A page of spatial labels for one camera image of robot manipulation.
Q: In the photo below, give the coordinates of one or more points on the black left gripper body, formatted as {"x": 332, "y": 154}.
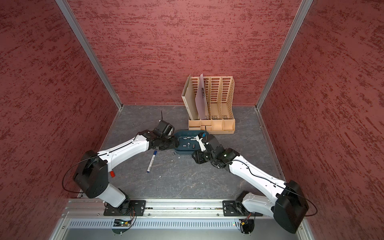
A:
{"x": 167, "y": 143}

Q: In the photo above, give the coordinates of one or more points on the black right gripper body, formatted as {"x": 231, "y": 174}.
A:
{"x": 205, "y": 156}

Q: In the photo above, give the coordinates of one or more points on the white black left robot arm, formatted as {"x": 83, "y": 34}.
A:
{"x": 92, "y": 173}

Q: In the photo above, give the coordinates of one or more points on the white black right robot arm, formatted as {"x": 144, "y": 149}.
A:
{"x": 286, "y": 201}

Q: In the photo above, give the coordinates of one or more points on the teal plastic storage box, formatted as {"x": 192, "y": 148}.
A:
{"x": 187, "y": 141}

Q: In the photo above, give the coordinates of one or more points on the blue white marker pen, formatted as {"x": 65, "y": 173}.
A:
{"x": 152, "y": 161}

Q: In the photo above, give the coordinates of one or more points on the pale pink paper sheet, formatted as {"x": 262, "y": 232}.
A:
{"x": 201, "y": 100}

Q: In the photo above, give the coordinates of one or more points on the wooden file organizer rack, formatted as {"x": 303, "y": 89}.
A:
{"x": 218, "y": 91}

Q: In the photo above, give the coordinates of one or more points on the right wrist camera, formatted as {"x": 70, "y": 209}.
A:
{"x": 209, "y": 143}

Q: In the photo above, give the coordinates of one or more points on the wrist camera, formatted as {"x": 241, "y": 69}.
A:
{"x": 209, "y": 143}
{"x": 164, "y": 129}

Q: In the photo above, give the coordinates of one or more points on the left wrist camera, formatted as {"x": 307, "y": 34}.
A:
{"x": 164, "y": 129}

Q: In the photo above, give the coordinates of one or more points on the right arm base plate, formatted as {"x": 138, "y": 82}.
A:
{"x": 236, "y": 209}

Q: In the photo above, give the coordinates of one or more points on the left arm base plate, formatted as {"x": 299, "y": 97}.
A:
{"x": 130, "y": 209}

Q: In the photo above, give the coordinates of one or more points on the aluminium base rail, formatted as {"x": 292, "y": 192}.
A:
{"x": 154, "y": 209}

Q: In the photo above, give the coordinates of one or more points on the left corner aluminium post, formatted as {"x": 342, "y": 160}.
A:
{"x": 80, "y": 35}

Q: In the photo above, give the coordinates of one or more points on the corner aluminium post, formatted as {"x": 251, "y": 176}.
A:
{"x": 80, "y": 35}
{"x": 290, "y": 37}

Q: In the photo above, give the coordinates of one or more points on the right corner aluminium post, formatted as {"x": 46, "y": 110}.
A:
{"x": 290, "y": 37}

